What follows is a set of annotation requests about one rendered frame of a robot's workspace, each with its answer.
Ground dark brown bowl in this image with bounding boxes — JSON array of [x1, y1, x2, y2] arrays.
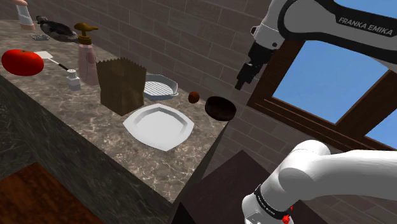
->
[[204, 95, 237, 122]]

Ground wooden framed window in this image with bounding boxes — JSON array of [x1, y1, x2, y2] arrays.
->
[[246, 0, 397, 152]]

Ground grey ridged baking dish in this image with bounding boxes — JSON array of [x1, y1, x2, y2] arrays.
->
[[143, 73, 179, 101]]

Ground white square plate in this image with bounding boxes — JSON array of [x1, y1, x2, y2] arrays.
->
[[122, 103, 195, 152]]

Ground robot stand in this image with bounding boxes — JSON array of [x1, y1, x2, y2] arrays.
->
[[171, 150, 329, 224]]

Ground brown paper bag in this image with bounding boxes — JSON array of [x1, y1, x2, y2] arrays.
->
[[95, 57, 148, 117]]

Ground pink soap dispenser bottle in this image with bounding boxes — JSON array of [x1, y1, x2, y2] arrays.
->
[[73, 22, 101, 87]]

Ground small white salt shaker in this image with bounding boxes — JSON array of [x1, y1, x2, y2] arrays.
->
[[66, 69, 82, 92]]

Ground red tomato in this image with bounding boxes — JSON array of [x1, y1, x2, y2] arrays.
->
[[1, 48, 45, 77]]

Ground grey and pink bottle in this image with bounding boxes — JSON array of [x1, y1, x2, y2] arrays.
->
[[12, 0, 36, 31]]

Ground white spatula black handle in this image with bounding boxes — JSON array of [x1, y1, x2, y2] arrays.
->
[[33, 50, 70, 71]]

